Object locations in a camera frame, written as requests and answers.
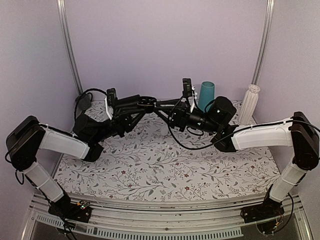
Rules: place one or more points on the grey cup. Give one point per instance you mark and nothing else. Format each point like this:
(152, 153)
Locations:
(83, 101)

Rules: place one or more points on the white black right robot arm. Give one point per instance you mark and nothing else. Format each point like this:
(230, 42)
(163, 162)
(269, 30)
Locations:
(296, 132)

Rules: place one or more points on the right aluminium frame post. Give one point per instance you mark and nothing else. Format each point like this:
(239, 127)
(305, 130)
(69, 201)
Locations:
(270, 4)

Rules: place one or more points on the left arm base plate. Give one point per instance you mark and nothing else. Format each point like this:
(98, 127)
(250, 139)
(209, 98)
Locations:
(80, 211)

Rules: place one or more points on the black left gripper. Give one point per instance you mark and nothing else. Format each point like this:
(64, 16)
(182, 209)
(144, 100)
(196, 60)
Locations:
(125, 123)

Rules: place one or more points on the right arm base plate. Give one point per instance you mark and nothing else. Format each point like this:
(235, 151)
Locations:
(260, 212)

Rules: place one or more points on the black cylinder speaker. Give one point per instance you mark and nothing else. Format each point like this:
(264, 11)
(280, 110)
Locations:
(128, 100)

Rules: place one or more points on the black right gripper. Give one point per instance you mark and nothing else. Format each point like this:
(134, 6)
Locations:
(179, 118)

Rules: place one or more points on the aluminium front rail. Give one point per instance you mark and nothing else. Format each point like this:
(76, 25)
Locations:
(114, 219)

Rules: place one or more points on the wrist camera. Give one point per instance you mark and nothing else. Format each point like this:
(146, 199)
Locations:
(189, 93)
(110, 102)

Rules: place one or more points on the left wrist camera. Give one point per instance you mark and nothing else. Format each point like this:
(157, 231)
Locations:
(110, 102)

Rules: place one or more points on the aluminium frame post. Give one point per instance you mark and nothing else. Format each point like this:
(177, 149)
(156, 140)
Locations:
(270, 4)
(61, 7)

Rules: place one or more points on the left aluminium frame post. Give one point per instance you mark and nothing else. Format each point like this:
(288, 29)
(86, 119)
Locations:
(61, 7)

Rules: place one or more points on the teal tall vase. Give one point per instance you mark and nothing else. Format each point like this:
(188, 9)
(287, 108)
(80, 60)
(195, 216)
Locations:
(207, 94)

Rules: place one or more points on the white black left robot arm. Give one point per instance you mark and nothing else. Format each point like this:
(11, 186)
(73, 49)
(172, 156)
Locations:
(31, 136)

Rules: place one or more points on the white ribbed vase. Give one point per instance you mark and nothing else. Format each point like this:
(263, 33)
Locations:
(249, 104)

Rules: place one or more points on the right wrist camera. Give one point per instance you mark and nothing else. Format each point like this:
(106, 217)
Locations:
(189, 93)

